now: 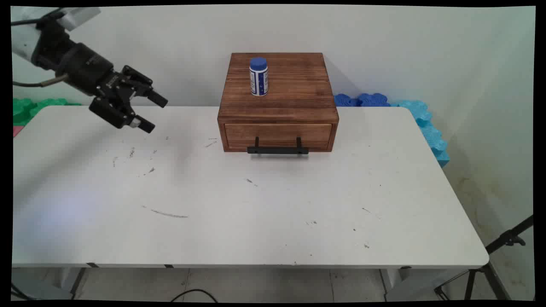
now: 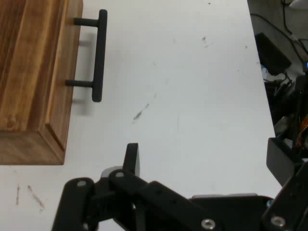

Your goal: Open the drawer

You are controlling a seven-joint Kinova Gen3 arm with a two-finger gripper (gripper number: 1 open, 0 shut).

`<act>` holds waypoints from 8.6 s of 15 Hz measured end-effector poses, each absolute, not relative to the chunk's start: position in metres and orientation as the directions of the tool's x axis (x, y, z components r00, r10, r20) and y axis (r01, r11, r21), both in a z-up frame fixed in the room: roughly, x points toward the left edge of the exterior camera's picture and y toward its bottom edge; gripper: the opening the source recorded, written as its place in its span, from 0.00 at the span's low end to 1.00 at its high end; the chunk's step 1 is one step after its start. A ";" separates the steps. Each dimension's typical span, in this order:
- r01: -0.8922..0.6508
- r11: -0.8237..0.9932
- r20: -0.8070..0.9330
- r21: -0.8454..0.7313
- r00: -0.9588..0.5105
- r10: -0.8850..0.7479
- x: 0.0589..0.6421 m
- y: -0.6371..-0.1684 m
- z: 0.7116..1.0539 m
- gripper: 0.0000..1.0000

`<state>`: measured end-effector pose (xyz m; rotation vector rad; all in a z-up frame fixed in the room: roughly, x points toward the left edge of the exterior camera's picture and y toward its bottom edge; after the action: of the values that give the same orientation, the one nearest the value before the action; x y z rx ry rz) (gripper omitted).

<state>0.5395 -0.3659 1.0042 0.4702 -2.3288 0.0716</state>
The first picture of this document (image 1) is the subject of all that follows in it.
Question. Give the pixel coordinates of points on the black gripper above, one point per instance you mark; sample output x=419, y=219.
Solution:
x=87, y=68

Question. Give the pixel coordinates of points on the green foam mat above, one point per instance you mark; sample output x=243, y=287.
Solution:
x=30, y=108

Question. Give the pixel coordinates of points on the pink foam mat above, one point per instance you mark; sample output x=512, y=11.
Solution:
x=17, y=131

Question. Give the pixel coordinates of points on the white bottle with blue cap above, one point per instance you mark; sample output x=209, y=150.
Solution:
x=258, y=79

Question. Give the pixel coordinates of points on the brown wooden drawer cabinet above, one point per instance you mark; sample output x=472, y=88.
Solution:
x=277, y=85

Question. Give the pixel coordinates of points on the white table leg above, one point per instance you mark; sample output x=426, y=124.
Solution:
x=74, y=281
x=401, y=283

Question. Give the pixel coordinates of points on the dark blue foam mat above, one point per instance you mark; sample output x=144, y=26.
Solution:
x=362, y=100

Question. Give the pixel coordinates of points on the light blue foam mat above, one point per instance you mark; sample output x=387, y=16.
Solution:
x=431, y=132

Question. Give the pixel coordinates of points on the black tripod stand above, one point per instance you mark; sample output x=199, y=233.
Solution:
x=490, y=273

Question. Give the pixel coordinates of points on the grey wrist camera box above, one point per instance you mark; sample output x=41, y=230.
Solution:
x=79, y=16

